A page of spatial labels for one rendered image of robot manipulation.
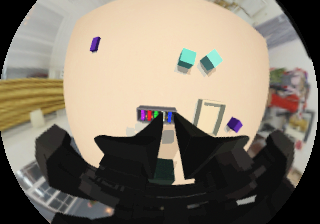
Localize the beige open-top tray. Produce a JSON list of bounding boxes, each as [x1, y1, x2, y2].
[[193, 99, 228, 137]]

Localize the teal cube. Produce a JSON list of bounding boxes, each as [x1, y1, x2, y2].
[[177, 48, 197, 69], [200, 49, 223, 71]]

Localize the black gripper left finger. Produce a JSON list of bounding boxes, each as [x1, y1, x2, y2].
[[95, 112, 164, 180]]

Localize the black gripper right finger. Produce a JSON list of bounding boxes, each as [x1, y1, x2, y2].
[[173, 113, 249, 180]]

